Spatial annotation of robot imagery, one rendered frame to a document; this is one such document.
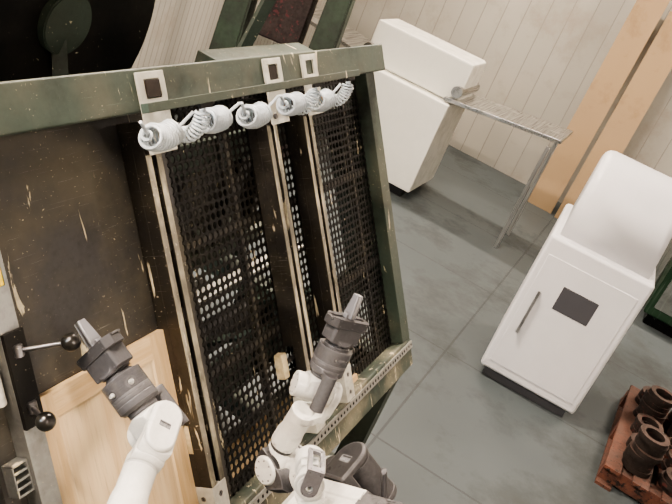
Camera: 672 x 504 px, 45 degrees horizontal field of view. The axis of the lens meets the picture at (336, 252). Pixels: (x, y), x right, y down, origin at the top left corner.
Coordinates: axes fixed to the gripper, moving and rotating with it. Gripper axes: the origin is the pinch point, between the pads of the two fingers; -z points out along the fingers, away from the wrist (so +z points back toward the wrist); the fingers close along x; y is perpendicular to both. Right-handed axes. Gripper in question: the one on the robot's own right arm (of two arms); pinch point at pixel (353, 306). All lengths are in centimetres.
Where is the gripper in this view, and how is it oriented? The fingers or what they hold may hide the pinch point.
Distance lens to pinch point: 196.1
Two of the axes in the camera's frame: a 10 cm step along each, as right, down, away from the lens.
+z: -3.9, 9.1, 1.6
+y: -5.4, -3.7, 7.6
